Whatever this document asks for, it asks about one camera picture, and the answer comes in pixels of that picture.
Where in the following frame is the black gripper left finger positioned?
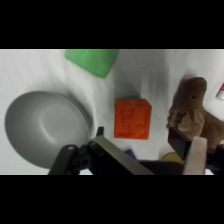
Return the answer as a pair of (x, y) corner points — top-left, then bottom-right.
(48, 126), (154, 176)

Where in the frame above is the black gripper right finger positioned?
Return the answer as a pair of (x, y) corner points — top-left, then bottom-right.
(167, 126), (224, 176)

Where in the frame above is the red cube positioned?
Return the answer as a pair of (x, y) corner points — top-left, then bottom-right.
(113, 97), (153, 141)

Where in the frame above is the blue cube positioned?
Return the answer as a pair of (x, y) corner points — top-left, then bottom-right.
(124, 149), (138, 160)

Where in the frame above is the green cube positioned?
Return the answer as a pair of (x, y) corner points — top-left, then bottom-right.
(121, 95), (143, 100)

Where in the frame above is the yellow cup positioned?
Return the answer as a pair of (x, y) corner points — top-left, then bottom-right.
(161, 151), (185, 165)

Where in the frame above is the brown plush dinosaur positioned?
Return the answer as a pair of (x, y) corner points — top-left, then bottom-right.
(166, 76), (224, 150)

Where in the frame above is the red and white marker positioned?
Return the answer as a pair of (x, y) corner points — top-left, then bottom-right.
(215, 82), (224, 101)

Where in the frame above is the grey bowl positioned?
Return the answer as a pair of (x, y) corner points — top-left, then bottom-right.
(4, 90), (93, 170)

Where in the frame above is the light green soft block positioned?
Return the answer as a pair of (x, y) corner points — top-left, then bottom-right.
(64, 49), (120, 79)

